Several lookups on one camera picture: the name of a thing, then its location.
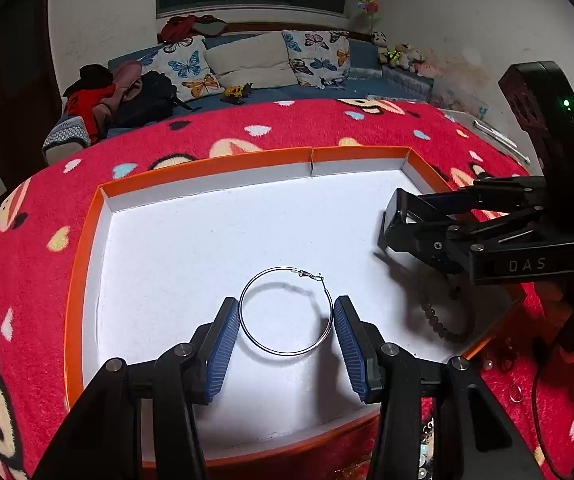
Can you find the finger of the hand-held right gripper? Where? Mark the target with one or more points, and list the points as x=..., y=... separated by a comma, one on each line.
x=447, y=201
x=432, y=242

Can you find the yellow toy truck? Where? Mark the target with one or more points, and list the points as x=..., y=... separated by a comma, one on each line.
x=233, y=94

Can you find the blue sofa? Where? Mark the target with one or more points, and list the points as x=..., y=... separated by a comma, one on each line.
x=267, y=95

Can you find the colourful pinwheel flower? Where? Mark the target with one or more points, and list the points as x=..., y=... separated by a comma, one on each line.
x=369, y=7

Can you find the brown plush toy with vest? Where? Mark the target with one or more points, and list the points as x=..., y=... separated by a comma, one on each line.
x=394, y=56

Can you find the black backpack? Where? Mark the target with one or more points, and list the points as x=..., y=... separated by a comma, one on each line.
x=147, y=97

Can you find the dark wooden door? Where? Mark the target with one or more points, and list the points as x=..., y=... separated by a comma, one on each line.
x=12, y=85

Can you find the butterfly print pillow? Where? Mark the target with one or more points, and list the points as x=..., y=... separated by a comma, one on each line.
x=317, y=57
x=187, y=67

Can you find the beige cushion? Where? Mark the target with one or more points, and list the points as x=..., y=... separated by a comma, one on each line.
x=249, y=60

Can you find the black and white plush toy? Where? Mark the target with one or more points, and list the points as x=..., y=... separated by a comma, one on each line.
x=379, y=38

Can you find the red cloth on sofa back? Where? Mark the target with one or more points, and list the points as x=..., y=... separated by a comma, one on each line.
x=192, y=27

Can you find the pink plush toy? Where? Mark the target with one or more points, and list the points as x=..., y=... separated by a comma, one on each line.
x=424, y=65

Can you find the pink garment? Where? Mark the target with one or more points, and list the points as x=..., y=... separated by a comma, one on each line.
x=127, y=77

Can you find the orange cardboard box tray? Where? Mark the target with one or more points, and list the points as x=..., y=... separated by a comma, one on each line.
x=192, y=260

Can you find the red garment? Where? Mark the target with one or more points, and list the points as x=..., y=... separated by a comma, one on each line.
x=89, y=107

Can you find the silver hoop earring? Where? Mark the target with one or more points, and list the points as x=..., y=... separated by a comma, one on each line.
x=308, y=274

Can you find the grey striped cushion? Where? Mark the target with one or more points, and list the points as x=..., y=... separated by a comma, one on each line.
x=64, y=135

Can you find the black garment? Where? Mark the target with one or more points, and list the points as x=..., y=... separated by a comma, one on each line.
x=96, y=76

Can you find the red cartoon printed blanket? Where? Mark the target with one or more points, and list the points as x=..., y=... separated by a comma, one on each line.
x=32, y=285

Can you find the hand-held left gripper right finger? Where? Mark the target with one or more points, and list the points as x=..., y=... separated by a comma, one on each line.
x=352, y=350

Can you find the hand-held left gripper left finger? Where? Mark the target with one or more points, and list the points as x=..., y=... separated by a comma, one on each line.
x=222, y=345

